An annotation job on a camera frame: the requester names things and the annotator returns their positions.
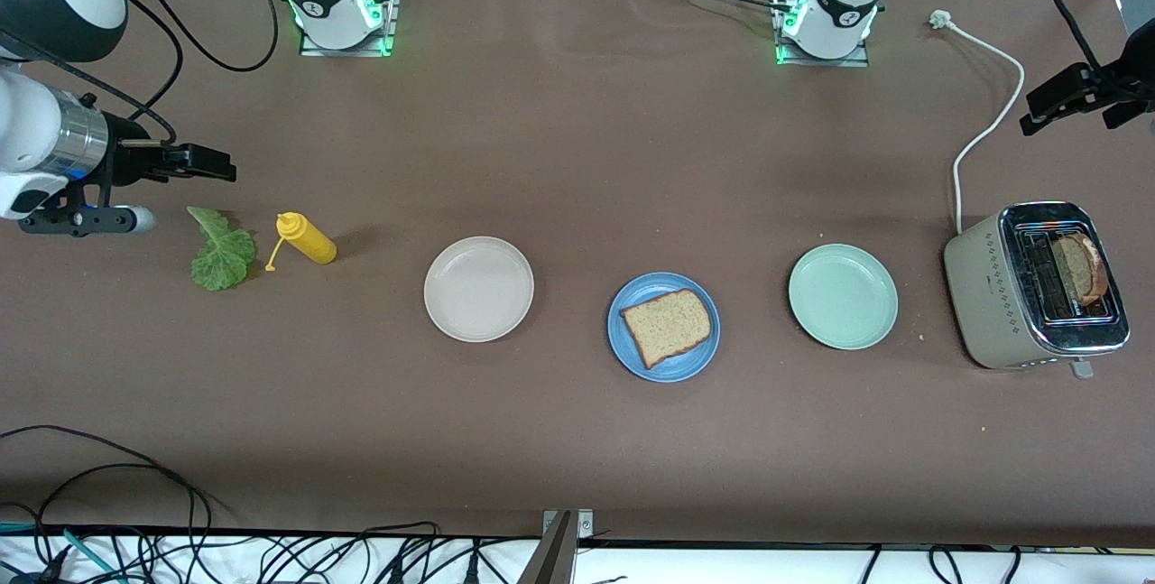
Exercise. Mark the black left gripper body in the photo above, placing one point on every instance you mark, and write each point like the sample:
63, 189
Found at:
1130, 69

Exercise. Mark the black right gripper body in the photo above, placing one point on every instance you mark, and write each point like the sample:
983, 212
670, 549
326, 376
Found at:
129, 151

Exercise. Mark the green lettuce leaf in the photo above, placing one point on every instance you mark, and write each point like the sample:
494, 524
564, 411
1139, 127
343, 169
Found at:
221, 259

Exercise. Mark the brown bread slice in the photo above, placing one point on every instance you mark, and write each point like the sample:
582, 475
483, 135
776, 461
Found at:
1083, 264
666, 327

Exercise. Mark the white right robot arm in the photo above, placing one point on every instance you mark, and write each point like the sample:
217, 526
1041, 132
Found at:
36, 124

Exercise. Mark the green round plate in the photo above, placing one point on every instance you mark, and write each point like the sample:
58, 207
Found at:
843, 297

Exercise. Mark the beige round plate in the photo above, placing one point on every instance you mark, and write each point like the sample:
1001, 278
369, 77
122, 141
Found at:
478, 289

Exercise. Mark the blue round plate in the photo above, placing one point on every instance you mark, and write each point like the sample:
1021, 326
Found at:
632, 354

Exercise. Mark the yellow squeeze sauce bottle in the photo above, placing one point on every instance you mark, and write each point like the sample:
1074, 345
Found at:
311, 241

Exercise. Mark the beige and chrome toaster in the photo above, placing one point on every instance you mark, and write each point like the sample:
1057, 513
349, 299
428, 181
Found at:
984, 295

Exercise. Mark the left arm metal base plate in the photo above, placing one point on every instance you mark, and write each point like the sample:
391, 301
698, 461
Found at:
857, 60

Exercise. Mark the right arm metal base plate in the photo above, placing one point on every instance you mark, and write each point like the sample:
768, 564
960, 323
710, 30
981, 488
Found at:
392, 20

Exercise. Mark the metal table edge bracket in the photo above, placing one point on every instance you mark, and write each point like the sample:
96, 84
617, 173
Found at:
559, 552

